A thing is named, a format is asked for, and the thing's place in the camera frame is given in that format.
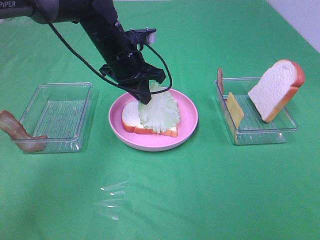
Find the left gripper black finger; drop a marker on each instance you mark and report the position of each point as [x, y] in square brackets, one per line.
[140, 90]

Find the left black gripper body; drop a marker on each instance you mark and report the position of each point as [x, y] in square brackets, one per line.
[127, 65]

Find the bread slice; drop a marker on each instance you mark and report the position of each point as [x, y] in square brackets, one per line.
[276, 88]
[131, 122]

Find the green lettuce leaf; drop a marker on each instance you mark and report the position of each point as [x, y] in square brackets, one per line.
[160, 114]

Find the bacon strip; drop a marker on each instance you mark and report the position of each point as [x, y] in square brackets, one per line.
[10, 125]
[220, 80]

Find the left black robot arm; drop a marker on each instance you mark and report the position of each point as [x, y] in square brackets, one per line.
[98, 18]

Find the pink round plate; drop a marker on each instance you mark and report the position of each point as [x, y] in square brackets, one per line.
[155, 142]

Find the left clear plastic tray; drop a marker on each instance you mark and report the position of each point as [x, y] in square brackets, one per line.
[57, 118]

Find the clear plastic tray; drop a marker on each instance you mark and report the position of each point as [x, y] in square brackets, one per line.
[252, 130]
[57, 118]

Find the yellow cheese slice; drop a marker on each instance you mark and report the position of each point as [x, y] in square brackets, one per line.
[235, 110]

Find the right clear plastic tray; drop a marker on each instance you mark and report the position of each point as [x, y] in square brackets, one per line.
[252, 130]

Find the green tablecloth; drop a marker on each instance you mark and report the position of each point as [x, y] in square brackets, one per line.
[205, 189]

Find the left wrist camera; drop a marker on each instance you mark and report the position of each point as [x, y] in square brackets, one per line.
[144, 36]

